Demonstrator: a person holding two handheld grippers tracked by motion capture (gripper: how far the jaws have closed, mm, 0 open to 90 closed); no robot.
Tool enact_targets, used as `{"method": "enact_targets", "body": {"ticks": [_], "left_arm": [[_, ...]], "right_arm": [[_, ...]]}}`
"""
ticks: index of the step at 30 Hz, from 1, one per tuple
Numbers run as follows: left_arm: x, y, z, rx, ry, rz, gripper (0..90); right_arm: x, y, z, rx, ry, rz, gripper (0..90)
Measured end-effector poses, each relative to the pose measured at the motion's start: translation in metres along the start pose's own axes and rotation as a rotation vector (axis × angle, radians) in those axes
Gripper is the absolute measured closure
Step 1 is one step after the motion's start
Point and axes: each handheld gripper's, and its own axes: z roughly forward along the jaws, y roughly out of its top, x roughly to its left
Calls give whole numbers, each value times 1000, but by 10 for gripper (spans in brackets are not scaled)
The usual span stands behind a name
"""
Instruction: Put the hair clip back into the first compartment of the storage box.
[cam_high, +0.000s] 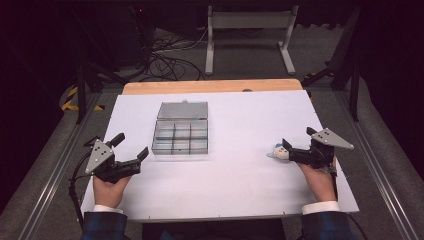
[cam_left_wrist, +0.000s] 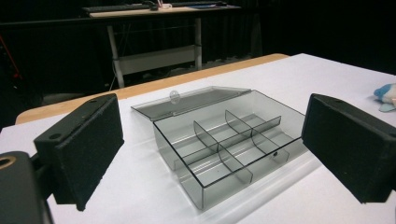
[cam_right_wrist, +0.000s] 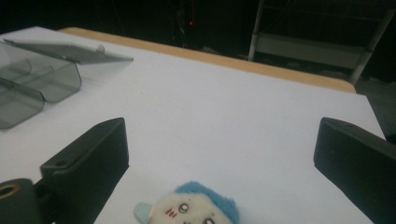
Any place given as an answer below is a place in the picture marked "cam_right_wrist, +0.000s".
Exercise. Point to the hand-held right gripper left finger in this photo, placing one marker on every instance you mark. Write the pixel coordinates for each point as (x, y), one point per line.
(90, 161)

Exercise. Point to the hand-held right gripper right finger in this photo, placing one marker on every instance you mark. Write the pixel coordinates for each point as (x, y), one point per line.
(358, 161)

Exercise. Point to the clear grey plastic storage box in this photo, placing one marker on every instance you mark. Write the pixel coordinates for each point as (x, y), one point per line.
(34, 77)

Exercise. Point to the blue and white plush toy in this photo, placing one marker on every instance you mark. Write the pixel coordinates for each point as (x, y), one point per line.
(193, 207)

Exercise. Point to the metal stand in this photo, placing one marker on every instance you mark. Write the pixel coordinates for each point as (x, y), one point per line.
(311, 46)

